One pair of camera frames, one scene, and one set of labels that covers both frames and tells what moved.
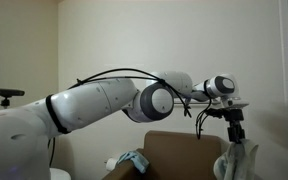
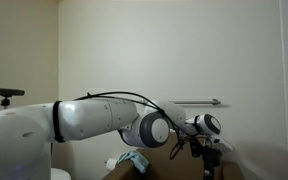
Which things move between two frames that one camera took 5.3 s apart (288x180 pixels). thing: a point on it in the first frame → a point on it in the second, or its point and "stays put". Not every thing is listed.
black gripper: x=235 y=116 → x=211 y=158
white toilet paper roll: x=111 y=164 stays put
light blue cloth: x=139 y=160 stays put
